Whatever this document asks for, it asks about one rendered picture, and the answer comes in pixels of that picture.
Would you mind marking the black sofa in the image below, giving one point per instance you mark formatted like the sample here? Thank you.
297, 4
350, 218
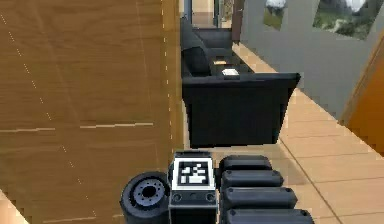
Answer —
233, 110

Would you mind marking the tan flat object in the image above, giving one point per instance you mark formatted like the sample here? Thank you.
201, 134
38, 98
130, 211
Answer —
219, 62

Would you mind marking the white flat object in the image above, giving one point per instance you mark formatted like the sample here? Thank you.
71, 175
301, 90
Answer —
230, 71

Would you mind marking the orange wooden door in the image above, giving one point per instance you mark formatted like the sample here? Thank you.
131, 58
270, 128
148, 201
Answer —
366, 100

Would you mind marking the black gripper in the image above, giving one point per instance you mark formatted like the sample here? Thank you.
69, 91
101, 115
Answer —
146, 196

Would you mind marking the dark brown door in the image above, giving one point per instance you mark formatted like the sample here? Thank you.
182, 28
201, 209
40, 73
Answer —
237, 20

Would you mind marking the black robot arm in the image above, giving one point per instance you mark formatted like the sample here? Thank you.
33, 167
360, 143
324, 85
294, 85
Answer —
253, 196

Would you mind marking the brown wooden cupboard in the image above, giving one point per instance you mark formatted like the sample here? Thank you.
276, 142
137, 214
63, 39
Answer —
83, 100

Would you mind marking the framed landscape picture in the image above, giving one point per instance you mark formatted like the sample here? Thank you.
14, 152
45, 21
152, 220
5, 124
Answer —
275, 13
346, 16

